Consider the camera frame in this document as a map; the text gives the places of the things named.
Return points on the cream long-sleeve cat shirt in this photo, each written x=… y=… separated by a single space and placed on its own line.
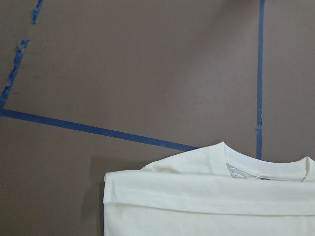
x=211 y=191

